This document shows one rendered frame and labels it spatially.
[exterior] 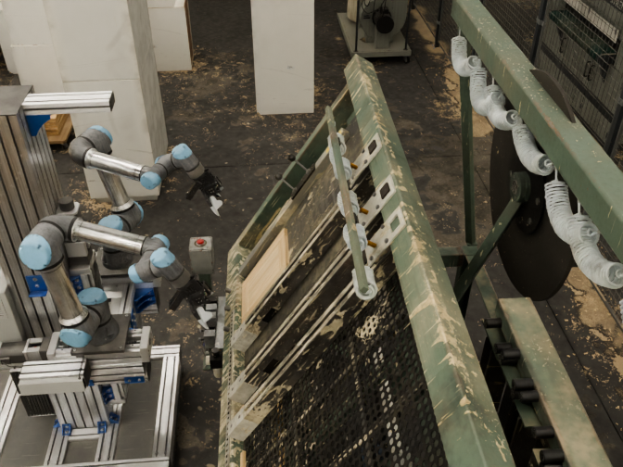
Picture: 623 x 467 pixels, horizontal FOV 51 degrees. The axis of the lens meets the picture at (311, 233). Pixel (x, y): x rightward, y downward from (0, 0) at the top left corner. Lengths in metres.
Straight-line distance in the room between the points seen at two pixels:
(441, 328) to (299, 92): 5.25
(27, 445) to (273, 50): 4.23
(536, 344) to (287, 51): 5.05
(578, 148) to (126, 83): 3.77
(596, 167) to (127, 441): 2.68
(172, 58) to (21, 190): 5.29
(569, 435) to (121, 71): 4.12
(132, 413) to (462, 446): 2.53
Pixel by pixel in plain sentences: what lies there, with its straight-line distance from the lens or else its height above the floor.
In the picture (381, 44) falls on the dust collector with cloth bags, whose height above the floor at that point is 0.21.
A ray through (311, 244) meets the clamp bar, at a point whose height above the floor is 1.49.
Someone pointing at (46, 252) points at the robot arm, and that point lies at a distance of 2.53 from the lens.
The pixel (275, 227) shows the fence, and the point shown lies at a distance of 3.21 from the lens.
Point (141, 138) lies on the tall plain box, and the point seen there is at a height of 0.60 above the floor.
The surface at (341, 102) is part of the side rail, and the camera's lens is 3.16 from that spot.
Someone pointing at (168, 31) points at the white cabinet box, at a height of 0.47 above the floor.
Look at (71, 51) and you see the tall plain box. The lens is 5.11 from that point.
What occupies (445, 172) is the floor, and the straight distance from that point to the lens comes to 5.98.
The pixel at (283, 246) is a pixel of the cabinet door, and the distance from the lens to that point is 3.05.
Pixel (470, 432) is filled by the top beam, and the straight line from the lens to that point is 1.50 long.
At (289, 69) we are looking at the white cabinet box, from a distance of 6.64.
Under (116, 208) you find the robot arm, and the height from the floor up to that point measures 1.29.
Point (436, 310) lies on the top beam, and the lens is 1.72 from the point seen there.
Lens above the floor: 3.12
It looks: 37 degrees down
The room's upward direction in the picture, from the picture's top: straight up
